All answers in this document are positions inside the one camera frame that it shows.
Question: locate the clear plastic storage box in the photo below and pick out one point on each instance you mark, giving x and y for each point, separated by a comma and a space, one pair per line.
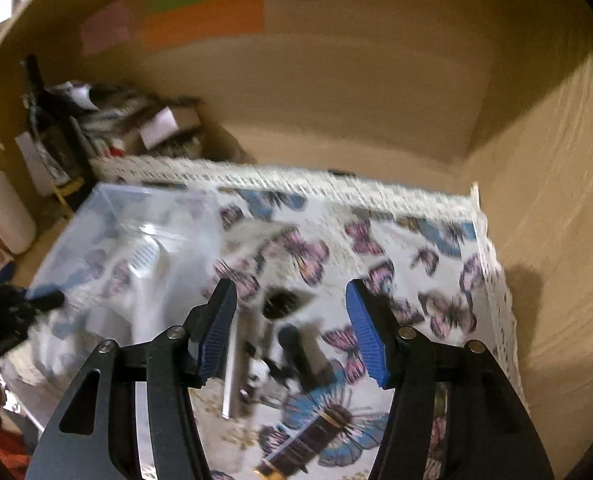
186, 222

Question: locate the white cylindrical candle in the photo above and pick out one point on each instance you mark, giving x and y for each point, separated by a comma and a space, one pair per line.
17, 227

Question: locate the silver metal tube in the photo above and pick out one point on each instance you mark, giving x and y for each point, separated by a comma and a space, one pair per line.
231, 379

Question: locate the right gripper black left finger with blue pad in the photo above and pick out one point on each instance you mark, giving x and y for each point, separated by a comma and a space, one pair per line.
184, 357

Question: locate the butterfly print lace tablecloth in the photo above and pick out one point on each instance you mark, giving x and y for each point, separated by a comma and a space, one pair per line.
310, 233

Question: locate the orange sticky note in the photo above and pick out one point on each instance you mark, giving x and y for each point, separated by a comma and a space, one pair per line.
205, 20

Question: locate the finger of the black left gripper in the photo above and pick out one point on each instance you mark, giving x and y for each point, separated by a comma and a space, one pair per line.
49, 299

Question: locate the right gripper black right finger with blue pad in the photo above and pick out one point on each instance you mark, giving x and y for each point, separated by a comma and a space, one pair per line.
399, 359

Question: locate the black clip microphone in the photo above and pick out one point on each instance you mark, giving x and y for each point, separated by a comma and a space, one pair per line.
280, 362

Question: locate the white paper note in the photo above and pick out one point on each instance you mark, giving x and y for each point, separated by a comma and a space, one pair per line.
35, 167

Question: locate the pink sticky note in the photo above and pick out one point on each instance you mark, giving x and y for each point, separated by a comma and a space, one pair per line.
106, 28

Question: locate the small white cardboard box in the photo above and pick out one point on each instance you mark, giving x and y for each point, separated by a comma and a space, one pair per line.
166, 123

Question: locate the white facial brush device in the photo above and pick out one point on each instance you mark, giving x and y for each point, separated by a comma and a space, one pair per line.
128, 305

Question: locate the black gold cosmetic box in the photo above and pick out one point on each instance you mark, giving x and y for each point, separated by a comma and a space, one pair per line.
285, 455

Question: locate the stack of books and papers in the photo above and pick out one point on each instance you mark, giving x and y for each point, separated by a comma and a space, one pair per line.
108, 119

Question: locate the dark wine bottle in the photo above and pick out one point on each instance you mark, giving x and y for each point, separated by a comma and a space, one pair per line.
57, 139

